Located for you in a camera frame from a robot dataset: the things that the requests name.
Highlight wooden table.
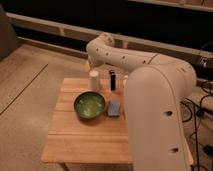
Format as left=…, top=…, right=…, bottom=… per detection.
left=41, top=77, right=195, bottom=171

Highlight grey couch corner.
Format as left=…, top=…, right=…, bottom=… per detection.
left=0, top=4, right=20, bottom=61

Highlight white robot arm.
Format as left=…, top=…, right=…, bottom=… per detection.
left=86, top=33, right=196, bottom=171

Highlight black floor cables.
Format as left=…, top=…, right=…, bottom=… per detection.
left=179, top=79, right=213, bottom=171

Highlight white ceramic cup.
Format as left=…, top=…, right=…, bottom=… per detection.
left=88, top=70, right=100, bottom=91

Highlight black lighter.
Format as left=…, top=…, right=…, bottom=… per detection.
left=109, top=70, right=116, bottom=91

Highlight green ceramic bowl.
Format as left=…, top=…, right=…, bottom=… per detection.
left=74, top=91, right=105, bottom=119

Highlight blue sponge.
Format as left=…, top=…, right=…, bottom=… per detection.
left=107, top=100, right=121, bottom=117

